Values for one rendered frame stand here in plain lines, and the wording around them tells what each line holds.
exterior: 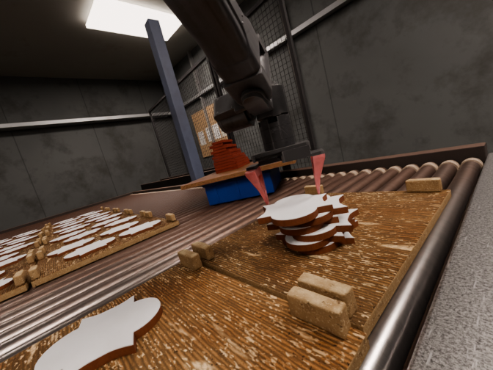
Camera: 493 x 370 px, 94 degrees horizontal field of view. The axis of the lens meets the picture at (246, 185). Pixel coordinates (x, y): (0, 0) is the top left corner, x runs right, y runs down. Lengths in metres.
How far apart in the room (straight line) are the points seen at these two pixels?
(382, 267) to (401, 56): 3.08
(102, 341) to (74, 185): 5.17
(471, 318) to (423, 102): 3.02
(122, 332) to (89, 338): 0.04
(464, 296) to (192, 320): 0.29
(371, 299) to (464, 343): 0.07
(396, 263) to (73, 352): 0.39
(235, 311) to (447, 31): 3.20
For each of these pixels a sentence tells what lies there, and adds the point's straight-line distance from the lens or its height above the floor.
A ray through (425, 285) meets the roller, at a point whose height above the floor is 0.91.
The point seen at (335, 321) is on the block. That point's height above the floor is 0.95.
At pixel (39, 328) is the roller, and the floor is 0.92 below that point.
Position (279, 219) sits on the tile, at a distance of 0.35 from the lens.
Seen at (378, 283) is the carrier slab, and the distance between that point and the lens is 0.31.
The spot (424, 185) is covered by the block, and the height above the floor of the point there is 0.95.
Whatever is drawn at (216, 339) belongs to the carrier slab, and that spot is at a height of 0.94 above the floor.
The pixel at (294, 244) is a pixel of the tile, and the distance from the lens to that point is 0.37.
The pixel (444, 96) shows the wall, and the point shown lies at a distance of 3.25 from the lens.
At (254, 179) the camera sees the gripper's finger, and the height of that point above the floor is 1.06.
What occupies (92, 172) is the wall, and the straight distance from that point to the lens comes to 5.55.
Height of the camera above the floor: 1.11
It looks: 8 degrees down
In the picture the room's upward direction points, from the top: 15 degrees counter-clockwise
